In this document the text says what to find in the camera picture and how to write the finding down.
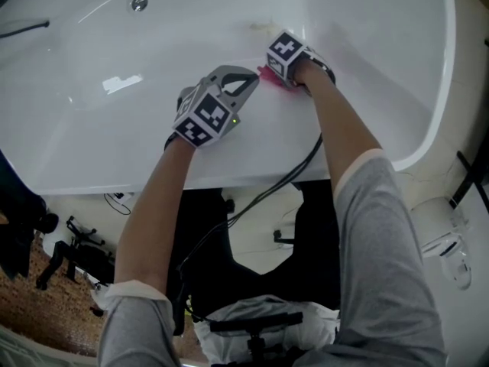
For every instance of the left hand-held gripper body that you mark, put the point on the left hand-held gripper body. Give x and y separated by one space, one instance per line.
206 117

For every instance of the white bathtub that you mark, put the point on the white bathtub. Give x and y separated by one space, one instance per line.
114 147

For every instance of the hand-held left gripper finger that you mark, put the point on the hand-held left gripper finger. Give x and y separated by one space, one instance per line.
248 90
233 70

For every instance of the person's grey and white top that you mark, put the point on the person's grey and white top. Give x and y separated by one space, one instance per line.
382 262

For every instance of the white plastic appliance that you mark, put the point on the white plastic appliance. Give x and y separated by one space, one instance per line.
435 224

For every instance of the person's right forearm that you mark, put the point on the person's right forearm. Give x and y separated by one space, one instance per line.
336 128

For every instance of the black office chair base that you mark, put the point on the black office chair base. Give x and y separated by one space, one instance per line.
61 254

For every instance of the black chest camera mount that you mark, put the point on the black chest camera mount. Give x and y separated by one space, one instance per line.
252 321

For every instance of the chrome bathtub drain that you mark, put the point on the chrome bathtub drain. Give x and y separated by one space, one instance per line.
138 3

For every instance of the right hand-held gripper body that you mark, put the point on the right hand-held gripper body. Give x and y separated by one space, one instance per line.
284 52

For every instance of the person's legs black trousers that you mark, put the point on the person's legs black trousers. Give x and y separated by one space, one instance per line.
267 289

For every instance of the person's left forearm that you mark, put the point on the person's left forearm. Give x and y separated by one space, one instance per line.
153 212

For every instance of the pink cleaning cloth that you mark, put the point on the pink cleaning cloth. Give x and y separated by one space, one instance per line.
273 79

